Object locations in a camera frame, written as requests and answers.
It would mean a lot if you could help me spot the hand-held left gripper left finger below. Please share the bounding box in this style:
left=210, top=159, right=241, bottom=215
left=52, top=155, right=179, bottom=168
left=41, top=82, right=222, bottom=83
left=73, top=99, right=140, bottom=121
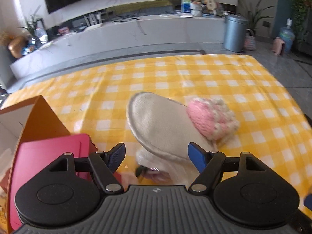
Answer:
left=34, top=143, right=126, bottom=194

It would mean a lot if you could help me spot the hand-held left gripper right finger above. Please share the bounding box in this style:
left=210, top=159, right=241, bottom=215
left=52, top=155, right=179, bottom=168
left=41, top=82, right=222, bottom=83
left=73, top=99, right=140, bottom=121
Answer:
left=188, top=142, right=277, bottom=193

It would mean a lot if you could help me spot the cream slipper with pink pompom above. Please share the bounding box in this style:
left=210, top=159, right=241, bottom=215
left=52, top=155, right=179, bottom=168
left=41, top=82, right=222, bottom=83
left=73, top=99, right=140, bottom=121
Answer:
left=127, top=91, right=241, bottom=183

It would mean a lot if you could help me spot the orange cardboard box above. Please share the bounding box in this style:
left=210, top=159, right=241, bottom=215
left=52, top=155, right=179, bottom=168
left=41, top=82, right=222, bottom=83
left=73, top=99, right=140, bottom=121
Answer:
left=0, top=96, right=99, bottom=233

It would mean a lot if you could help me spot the pink stool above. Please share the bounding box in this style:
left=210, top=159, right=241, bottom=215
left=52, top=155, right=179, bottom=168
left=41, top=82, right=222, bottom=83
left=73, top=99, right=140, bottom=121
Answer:
left=272, top=37, right=286, bottom=55

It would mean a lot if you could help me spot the yellow checked tablecloth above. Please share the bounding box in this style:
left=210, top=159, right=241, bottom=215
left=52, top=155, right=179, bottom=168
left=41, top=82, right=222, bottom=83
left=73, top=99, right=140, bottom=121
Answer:
left=0, top=54, right=312, bottom=216

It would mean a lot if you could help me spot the blue water jug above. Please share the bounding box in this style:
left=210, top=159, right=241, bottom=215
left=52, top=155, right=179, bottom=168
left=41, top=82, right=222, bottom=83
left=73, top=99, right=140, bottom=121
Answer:
left=279, top=18, right=296, bottom=54

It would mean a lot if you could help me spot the woven basket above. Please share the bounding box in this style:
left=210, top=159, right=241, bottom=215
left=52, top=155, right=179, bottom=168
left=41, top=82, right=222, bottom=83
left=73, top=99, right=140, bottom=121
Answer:
left=244, top=29, right=256, bottom=51

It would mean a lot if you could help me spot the green climbing plant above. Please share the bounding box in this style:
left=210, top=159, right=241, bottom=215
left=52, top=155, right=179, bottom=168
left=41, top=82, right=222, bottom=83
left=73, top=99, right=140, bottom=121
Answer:
left=284, top=0, right=312, bottom=43

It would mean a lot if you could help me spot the grey round trash bin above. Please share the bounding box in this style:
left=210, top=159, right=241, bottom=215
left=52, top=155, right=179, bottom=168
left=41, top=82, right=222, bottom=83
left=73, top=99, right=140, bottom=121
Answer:
left=224, top=14, right=248, bottom=53

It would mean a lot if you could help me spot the long-leaf potted plant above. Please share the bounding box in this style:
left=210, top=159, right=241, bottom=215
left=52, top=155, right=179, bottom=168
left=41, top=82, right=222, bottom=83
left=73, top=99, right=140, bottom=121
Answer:
left=233, top=0, right=276, bottom=33

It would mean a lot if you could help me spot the grey television cabinet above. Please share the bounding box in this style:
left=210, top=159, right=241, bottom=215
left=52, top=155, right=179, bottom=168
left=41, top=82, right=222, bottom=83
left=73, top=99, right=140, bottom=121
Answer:
left=10, top=13, right=226, bottom=80

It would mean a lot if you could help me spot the white router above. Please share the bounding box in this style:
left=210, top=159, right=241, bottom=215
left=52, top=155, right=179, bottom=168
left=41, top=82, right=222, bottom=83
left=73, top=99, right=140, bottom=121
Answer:
left=83, top=13, right=103, bottom=31

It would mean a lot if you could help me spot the white ceramic pot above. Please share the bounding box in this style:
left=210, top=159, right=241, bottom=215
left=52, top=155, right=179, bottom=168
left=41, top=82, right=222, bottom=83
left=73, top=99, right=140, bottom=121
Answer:
left=190, top=2, right=203, bottom=17

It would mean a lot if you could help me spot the golden vase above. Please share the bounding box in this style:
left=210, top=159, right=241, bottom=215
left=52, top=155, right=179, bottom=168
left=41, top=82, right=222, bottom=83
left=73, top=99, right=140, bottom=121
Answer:
left=7, top=35, right=28, bottom=59

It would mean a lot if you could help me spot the colourful picture board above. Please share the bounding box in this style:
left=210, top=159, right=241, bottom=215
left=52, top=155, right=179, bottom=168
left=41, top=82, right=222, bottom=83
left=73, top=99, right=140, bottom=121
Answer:
left=181, top=0, right=215, bottom=14

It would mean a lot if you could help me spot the small green potted plant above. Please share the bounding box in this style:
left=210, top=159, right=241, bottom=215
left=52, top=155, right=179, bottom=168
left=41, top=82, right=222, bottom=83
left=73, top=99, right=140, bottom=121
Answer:
left=19, top=6, right=48, bottom=38

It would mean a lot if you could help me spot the black cable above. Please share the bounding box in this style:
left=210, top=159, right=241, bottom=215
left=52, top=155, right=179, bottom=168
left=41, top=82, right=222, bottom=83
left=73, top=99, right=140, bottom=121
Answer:
left=112, top=12, right=147, bottom=36

